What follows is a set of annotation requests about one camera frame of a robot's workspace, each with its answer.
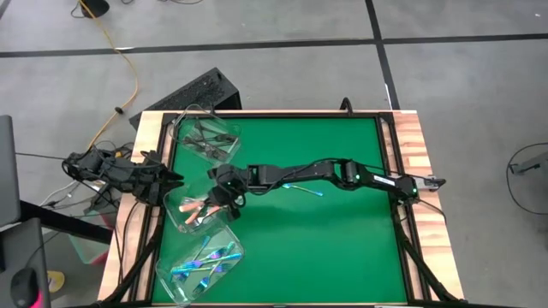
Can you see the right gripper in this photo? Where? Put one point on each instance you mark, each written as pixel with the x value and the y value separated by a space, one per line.
pixel 229 188

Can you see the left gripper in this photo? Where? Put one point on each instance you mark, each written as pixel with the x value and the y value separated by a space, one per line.
pixel 150 184

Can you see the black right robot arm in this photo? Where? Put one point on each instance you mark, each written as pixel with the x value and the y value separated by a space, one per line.
pixel 299 173

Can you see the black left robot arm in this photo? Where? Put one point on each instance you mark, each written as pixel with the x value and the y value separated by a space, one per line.
pixel 103 169

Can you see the clear plastic bin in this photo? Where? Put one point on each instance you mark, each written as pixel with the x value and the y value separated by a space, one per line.
pixel 231 282
pixel 188 115
pixel 171 214

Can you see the teal and pink bin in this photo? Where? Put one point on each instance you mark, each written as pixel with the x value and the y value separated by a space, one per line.
pixel 85 252

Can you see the black desk leg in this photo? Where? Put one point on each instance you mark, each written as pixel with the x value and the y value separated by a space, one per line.
pixel 64 222

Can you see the green table mat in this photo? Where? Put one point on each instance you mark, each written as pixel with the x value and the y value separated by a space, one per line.
pixel 342 278

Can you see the round yellow sticker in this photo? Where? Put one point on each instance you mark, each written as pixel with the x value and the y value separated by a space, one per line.
pixel 55 282

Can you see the grey desk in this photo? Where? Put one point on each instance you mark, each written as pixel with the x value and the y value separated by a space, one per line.
pixel 25 248

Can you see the black computer mouse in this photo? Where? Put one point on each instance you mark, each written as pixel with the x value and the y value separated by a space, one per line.
pixel 23 284

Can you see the black round base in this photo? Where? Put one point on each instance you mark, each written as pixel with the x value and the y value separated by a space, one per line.
pixel 96 6

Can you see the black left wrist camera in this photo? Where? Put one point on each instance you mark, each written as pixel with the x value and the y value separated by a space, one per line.
pixel 153 159

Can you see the black table frame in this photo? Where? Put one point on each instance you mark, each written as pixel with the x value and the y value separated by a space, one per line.
pixel 325 113

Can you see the grey floor bracket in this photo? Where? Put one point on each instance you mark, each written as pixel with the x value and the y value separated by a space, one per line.
pixel 531 164

